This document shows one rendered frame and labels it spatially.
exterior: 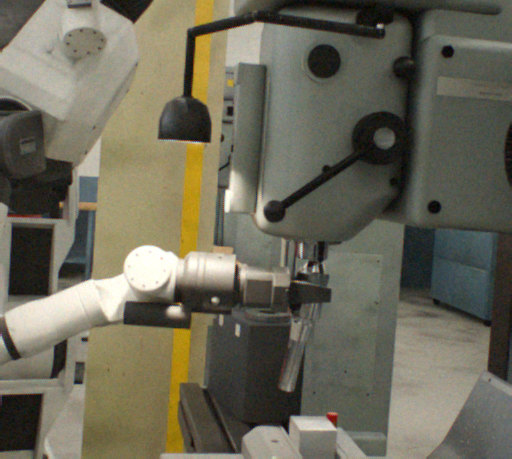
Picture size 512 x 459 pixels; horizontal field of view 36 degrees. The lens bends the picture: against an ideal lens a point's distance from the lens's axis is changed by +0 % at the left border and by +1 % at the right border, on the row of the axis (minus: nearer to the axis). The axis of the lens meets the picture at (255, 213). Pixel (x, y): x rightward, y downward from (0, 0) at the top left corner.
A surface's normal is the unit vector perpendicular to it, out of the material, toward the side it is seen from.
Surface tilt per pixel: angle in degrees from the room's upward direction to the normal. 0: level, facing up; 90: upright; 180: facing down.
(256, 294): 90
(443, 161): 90
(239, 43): 90
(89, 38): 148
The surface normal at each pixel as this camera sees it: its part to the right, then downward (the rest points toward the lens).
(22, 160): 0.97, 0.03
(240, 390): -0.93, -0.05
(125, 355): 0.18, 0.07
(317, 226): 0.11, 0.62
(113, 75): 0.86, 0.01
